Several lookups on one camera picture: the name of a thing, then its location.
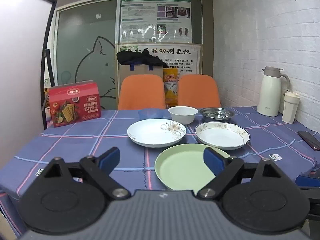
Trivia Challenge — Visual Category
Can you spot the white floral plate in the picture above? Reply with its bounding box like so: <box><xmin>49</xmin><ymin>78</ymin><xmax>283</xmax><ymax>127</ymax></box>
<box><xmin>127</xmin><ymin>119</ymin><xmax>187</xmax><ymax>148</ymax></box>

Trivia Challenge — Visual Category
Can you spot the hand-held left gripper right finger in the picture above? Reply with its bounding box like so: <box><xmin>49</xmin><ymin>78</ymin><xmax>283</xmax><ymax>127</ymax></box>
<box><xmin>196</xmin><ymin>147</ymin><xmax>290</xmax><ymax>200</ymax></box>

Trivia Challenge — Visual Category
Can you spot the red cracker box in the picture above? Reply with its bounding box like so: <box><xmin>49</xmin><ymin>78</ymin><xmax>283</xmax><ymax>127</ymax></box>
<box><xmin>48</xmin><ymin>80</ymin><xmax>102</xmax><ymax>128</ymax></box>

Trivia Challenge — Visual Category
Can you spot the cream tumbler cup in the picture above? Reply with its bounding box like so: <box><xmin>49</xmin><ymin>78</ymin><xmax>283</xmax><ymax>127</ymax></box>
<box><xmin>282</xmin><ymin>90</ymin><xmax>300</xmax><ymax>124</ymax></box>

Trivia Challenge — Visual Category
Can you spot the light green plate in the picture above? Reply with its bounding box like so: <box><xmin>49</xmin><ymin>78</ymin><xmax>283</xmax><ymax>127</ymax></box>
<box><xmin>154</xmin><ymin>144</ymin><xmax>232</xmax><ymax>191</ymax></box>

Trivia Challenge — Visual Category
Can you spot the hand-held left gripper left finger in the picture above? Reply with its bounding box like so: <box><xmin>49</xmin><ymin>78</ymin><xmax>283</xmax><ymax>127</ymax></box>
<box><xmin>35</xmin><ymin>147</ymin><xmax>132</xmax><ymax>200</ymax></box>

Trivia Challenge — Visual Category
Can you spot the black metal frame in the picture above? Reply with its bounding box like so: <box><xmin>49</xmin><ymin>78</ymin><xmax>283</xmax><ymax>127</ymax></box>
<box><xmin>25</xmin><ymin>0</ymin><xmax>57</xmax><ymax>130</ymax></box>

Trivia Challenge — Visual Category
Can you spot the frosted glass partition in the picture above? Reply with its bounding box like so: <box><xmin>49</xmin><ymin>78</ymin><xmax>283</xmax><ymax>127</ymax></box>
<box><xmin>55</xmin><ymin>0</ymin><xmax>118</xmax><ymax>110</ymax></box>

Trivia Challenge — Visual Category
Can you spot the white bowl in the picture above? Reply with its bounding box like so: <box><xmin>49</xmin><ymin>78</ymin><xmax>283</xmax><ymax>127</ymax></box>
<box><xmin>168</xmin><ymin>106</ymin><xmax>198</xmax><ymax>125</ymax></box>

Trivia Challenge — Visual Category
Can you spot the black phone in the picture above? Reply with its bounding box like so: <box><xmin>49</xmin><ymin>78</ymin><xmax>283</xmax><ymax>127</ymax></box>
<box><xmin>297</xmin><ymin>131</ymin><xmax>320</xmax><ymax>152</ymax></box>

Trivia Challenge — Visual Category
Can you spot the white sign board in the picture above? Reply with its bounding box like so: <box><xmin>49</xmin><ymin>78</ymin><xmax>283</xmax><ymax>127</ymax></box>
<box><xmin>116</xmin><ymin>43</ymin><xmax>202</xmax><ymax>75</ymax></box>

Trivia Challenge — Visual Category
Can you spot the stainless steel bowl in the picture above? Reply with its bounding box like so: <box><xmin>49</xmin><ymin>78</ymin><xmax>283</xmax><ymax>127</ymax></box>
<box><xmin>199</xmin><ymin>107</ymin><xmax>235</xmax><ymax>123</ymax></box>

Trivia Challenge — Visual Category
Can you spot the black cloth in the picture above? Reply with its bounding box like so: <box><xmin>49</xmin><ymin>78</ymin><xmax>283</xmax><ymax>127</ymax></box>
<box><xmin>117</xmin><ymin>50</ymin><xmax>170</xmax><ymax>68</ymax></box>

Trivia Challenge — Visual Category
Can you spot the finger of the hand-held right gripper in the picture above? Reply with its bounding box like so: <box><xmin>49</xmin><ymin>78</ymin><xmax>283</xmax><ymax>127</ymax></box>
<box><xmin>295</xmin><ymin>176</ymin><xmax>320</xmax><ymax>198</ymax></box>

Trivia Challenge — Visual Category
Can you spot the cream thermos jug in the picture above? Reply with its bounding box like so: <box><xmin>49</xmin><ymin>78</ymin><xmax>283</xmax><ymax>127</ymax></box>
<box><xmin>257</xmin><ymin>66</ymin><xmax>290</xmax><ymax>117</ymax></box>

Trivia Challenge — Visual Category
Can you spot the blue translucent plastic bowl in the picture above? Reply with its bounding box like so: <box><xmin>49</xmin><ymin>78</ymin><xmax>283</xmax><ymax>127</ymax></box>
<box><xmin>138</xmin><ymin>108</ymin><xmax>164</xmax><ymax>122</ymax></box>

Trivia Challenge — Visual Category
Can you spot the white plate with patterned rim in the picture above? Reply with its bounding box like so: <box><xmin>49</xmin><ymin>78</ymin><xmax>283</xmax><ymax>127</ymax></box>
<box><xmin>195</xmin><ymin>122</ymin><xmax>251</xmax><ymax>150</ymax></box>

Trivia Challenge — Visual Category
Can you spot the yellow printed bag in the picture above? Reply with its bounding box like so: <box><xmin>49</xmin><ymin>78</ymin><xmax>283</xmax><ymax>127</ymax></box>
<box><xmin>163</xmin><ymin>67</ymin><xmax>181</xmax><ymax>109</ymax></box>

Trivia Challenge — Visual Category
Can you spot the blue checked tablecloth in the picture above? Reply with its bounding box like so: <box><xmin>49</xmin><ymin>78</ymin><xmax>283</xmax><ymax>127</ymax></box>
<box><xmin>0</xmin><ymin>106</ymin><xmax>320</xmax><ymax>238</ymax></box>

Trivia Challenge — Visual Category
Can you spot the orange chair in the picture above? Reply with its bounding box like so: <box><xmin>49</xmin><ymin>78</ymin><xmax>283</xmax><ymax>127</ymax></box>
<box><xmin>118</xmin><ymin>75</ymin><xmax>166</xmax><ymax>110</ymax></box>
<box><xmin>177</xmin><ymin>74</ymin><xmax>222</xmax><ymax>108</ymax></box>

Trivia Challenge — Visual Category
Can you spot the green wall poster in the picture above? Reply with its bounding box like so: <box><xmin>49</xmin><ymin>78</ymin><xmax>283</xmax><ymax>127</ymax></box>
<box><xmin>119</xmin><ymin>0</ymin><xmax>192</xmax><ymax>44</ymax></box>

